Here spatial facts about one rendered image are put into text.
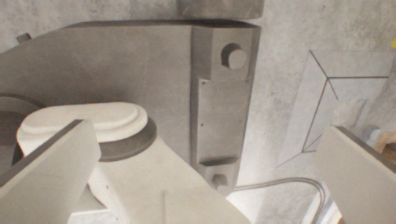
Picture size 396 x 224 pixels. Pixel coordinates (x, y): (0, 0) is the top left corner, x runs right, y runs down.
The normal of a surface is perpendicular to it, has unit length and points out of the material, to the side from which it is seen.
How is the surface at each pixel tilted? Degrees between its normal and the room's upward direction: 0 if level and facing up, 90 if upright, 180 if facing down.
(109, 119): 90
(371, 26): 0
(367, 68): 10
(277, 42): 0
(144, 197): 90
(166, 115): 0
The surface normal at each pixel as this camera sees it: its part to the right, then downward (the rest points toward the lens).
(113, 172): 0.02, -0.88
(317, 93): 0.00, 0.48
